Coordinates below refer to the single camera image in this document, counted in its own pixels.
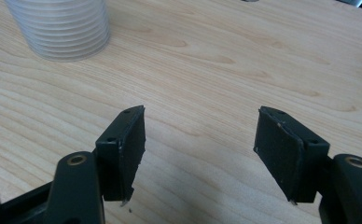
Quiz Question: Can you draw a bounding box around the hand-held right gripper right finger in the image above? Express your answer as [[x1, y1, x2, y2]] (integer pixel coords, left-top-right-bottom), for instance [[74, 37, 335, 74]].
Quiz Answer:
[[253, 105, 331, 206]]

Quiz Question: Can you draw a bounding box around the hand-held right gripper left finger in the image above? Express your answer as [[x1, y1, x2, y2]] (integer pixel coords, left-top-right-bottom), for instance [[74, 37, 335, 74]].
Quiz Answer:
[[94, 105, 146, 207]]

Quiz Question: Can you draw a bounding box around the stack of clear plastic cups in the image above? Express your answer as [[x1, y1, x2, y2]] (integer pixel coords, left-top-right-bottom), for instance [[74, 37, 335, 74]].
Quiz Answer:
[[4, 0, 112, 63]]

